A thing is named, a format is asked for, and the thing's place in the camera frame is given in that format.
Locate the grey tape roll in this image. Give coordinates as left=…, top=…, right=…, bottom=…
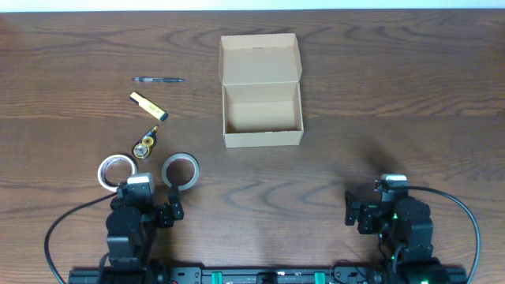
left=161, top=153, right=200, bottom=191

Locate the white tape roll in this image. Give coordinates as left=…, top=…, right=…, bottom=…
left=97, top=154, right=138, bottom=192

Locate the brown cardboard box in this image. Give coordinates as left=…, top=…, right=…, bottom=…
left=219, top=33, right=304, bottom=148

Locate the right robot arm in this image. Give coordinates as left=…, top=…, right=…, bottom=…
left=345, top=189, right=451, bottom=283

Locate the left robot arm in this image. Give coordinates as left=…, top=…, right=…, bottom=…
left=102, top=183, right=184, bottom=282

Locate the yellow highlighter marker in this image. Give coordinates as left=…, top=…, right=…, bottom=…
left=129, top=92, right=168, bottom=121

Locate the black ballpoint pen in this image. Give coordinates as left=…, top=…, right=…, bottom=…
left=132, top=77, right=185, bottom=84

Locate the right black cable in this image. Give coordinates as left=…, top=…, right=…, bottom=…
left=406, top=185, right=481, bottom=284

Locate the black cable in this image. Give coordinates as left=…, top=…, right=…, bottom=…
left=43, top=192, right=119, bottom=284
left=406, top=185, right=481, bottom=284

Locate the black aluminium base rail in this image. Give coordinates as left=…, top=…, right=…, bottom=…
left=68, top=265, right=467, bottom=284

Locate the left black cable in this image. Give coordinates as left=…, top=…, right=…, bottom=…
left=43, top=192, right=119, bottom=284

